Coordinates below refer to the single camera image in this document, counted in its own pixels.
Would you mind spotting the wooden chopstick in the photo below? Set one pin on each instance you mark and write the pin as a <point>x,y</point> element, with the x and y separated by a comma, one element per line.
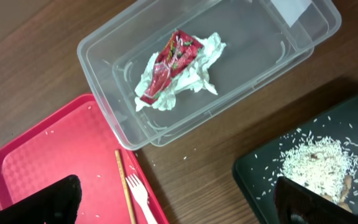
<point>125,187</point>

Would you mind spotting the red plastic serving tray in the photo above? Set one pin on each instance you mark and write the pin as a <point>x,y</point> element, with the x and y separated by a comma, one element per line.
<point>74,140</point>

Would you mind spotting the rice and peanut scraps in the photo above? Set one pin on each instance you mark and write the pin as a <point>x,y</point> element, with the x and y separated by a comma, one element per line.
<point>322,165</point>

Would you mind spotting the black plastic tray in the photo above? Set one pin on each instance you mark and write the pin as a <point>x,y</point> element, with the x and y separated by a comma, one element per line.
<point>337,140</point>

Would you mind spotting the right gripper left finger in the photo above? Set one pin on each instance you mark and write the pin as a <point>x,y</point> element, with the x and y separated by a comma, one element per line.
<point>56,204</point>

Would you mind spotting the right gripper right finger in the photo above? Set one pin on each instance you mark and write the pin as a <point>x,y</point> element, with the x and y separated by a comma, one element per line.
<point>296,204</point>

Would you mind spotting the white plastic fork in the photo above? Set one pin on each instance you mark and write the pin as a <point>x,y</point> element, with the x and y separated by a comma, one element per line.
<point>140,195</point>

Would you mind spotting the white tissue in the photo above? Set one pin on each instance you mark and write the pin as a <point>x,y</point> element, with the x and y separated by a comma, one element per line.
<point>195,77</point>

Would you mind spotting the red snack wrapper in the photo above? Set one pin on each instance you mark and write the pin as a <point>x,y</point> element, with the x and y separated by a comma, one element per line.
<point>179,52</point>

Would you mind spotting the clear plastic waste bin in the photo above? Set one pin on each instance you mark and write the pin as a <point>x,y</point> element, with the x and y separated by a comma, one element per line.
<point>264,39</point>

